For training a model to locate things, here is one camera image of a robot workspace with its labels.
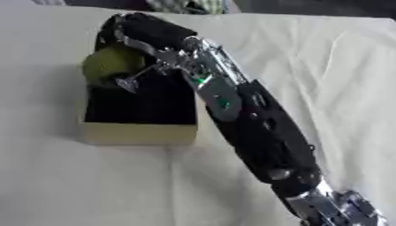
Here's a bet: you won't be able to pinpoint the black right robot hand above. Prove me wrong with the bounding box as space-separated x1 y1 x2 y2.
93 11 202 94

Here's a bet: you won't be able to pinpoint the olive green round toy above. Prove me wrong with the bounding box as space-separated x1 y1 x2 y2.
81 46 148 87

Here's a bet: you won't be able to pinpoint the tan cardboard box black inside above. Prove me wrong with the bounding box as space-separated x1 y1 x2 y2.
77 57 200 146

